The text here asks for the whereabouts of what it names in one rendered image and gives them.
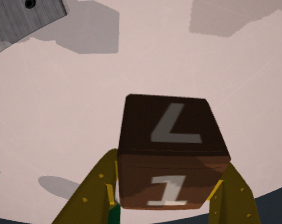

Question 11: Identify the brown number cube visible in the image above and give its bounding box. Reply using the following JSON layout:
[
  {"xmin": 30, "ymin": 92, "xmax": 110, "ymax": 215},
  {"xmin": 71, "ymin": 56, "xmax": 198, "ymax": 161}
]
[{"xmin": 117, "ymin": 94, "xmax": 231, "ymax": 210}]

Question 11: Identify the green drink can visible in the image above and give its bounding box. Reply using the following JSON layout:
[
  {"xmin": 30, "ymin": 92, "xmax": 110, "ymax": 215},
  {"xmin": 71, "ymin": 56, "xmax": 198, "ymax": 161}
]
[{"xmin": 108, "ymin": 200, "xmax": 121, "ymax": 224}]

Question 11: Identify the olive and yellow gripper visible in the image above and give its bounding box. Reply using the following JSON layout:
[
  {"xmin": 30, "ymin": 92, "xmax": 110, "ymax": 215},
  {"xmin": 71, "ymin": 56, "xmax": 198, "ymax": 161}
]
[{"xmin": 51, "ymin": 149, "xmax": 261, "ymax": 224}]

